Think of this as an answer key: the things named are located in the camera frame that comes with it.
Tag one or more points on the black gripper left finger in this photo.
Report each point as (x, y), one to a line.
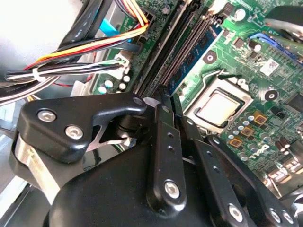
(59, 113)

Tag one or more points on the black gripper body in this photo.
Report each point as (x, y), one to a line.
(106, 201)

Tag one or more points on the bare RAM stick with chips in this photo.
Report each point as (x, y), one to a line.
(196, 50)

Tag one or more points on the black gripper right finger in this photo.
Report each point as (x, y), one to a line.
(220, 189)

